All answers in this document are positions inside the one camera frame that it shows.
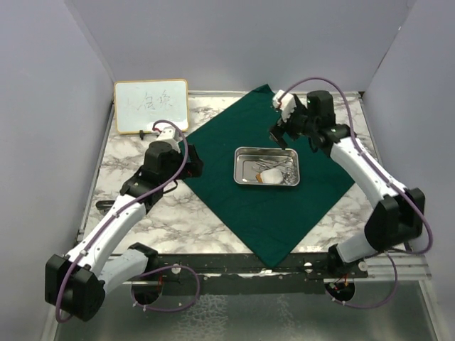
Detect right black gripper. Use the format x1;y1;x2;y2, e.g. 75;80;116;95
267;100;316;150

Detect stainless steel instrument tray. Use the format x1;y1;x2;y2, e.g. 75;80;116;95
233;147;300;187

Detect white gauze pad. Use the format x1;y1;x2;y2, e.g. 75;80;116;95
261;168;283;185

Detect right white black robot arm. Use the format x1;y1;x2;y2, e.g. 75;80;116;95
269;90;425;278

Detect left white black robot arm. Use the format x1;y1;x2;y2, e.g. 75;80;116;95
44;139;203;323

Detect pile of steel instruments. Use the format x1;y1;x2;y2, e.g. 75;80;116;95
252;158;299;186

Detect small framed whiteboard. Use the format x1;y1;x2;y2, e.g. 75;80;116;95
114;79;189;134

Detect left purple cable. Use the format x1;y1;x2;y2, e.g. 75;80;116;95
55;119;202;323

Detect purple cable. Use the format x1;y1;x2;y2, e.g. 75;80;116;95
55;119;202;323
277;77;434;309

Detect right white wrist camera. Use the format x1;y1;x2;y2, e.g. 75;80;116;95
272;90;296;122

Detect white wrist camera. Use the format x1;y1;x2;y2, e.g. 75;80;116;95
156;126;181;153
272;90;296;122

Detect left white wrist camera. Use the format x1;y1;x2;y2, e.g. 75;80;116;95
156;126;181;153

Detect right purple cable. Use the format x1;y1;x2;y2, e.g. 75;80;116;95
277;77;434;309

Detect black mounting base rail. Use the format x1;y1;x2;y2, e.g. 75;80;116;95
143;252;368;286

